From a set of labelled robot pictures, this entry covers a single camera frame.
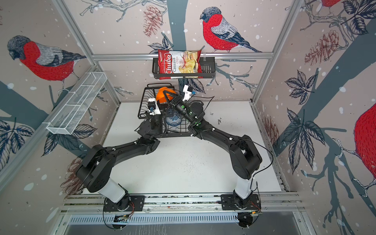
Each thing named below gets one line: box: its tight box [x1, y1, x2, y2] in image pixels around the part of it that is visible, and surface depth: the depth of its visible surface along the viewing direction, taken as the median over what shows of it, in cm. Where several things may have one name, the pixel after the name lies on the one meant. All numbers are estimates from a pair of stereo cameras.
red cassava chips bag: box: [157, 49, 204, 80], surface depth 90 cm
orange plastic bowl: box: [156, 87, 177, 104], surface depth 70 cm
